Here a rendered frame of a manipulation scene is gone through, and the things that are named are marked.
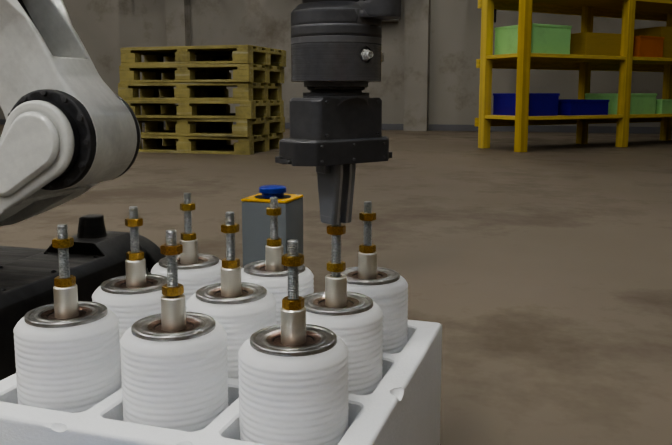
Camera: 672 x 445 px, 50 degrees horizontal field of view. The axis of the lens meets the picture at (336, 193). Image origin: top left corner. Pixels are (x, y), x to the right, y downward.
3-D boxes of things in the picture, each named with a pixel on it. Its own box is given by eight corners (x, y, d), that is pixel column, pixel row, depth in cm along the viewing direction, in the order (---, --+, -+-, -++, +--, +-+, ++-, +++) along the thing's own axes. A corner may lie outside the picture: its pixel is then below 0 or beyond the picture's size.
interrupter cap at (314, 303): (333, 323, 69) (333, 316, 69) (284, 306, 75) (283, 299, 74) (388, 307, 74) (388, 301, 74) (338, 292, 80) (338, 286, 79)
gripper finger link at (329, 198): (322, 220, 74) (322, 160, 73) (342, 225, 72) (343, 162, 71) (310, 222, 73) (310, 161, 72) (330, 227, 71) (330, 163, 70)
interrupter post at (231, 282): (224, 293, 79) (223, 263, 79) (245, 294, 79) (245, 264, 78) (217, 299, 77) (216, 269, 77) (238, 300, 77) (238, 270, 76)
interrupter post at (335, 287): (335, 312, 73) (335, 279, 72) (319, 306, 74) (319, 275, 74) (352, 307, 74) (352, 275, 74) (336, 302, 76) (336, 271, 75)
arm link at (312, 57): (354, 155, 80) (354, 44, 78) (417, 161, 72) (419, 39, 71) (257, 161, 72) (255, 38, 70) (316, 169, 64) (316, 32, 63)
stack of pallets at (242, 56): (116, 152, 588) (112, 47, 577) (168, 145, 666) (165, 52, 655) (250, 155, 554) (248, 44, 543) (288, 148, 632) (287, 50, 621)
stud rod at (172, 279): (167, 313, 66) (165, 231, 65) (168, 309, 67) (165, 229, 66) (178, 312, 66) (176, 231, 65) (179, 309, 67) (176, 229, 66)
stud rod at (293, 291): (297, 323, 64) (297, 238, 63) (300, 326, 63) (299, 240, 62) (286, 324, 63) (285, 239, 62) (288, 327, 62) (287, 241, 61)
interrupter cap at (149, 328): (120, 344, 63) (119, 336, 63) (144, 317, 71) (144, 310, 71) (206, 345, 63) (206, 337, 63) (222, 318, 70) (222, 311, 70)
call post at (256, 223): (243, 406, 109) (240, 201, 105) (262, 389, 115) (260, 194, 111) (287, 413, 106) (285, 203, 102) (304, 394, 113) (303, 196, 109)
